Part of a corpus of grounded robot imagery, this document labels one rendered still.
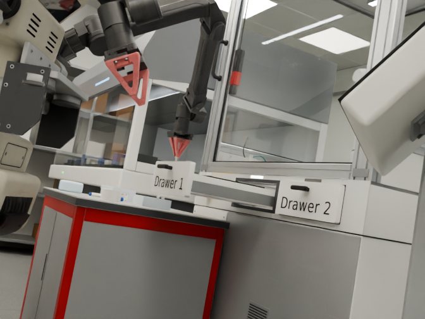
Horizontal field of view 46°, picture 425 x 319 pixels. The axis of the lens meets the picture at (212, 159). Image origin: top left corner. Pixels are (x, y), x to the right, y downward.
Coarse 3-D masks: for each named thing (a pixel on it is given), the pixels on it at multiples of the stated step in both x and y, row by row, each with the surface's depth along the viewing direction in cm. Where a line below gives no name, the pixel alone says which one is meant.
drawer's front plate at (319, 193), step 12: (288, 192) 161; (300, 192) 156; (312, 192) 151; (324, 192) 146; (336, 192) 142; (276, 204) 165; (288, 204) 160; (324, 204) 145; (336, 204) 141; (300, 216) 153; (312, 216) 149; (324, 216) 144; (336, 216) 140
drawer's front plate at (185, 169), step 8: (160, 168) 175; (176, 168) 162; (184, 168) 157; (192, 168) 154; (160, 176) 173; (168, 176) 167; (176, 176) 161; (184, 176) 156; (192, 176) 154; (152, 184) 178; (160, 184) 172; (176, 184) 160; (184, 184) 155; (160, 192) 171; (168, 192) 164; (176, 192) 159; (184, 192) 154
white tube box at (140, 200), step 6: (138, 198) 190; (144, 198) 187; (150, 198) 189; (156, 198) 190; (138, 204) 189; (144, 204) 187; (150, 204) 189; (156, 204) 190; (162, 204) 192; (168, 204) 193
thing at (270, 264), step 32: (256, 224) 177; (288, 224) 161; (224, 256) 191; (256, 256) 173; (288, 256) 158; (320, 256) 145; (352, 256) 134; (384, 256) 137; (224, 288) 187; (256, 288) 169; (288, 288) 154; (320, 288) 142; (352, 288) 132; (384, 288) 137
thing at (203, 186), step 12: (204, 180) 158; (216, 180) 160; (192, 192) 156; (204, 192) 158; (216, 192) 160; (228, 192) 162; (240, 192) 164; (252, 192) 166; (264, 192) 169; (252, 204) 167; (264, 204) 169
